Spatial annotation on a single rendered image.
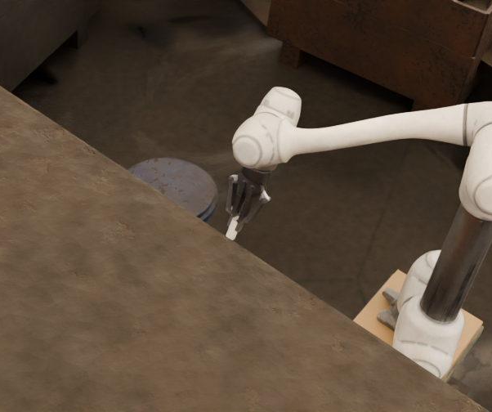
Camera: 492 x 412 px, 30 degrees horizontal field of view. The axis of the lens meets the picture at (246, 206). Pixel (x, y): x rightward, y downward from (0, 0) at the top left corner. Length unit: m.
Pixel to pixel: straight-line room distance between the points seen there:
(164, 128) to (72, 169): 2.78
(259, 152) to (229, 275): 1.19
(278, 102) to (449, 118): 0.41
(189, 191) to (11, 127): 1.87
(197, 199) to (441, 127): 0.98
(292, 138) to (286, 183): 1.50
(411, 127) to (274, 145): 0.33
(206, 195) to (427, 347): 0.91
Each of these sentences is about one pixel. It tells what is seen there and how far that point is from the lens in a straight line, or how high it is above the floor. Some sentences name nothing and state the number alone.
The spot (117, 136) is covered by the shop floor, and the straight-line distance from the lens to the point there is 3.79.
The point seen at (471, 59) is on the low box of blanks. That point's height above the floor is 0.42.
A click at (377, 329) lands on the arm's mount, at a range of 2.74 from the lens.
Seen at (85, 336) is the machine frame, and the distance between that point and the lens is 0.91.
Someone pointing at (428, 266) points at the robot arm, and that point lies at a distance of 2.58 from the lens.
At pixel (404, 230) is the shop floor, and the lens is 3.61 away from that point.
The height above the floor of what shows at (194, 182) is 0.43.
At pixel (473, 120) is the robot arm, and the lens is 2.22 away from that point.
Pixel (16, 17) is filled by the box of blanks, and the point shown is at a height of 0.43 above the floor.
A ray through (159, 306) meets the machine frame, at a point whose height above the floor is 1.76.
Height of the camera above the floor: 2.48
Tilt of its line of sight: 44 degrees down
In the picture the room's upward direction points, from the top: 9 degrees clockwise
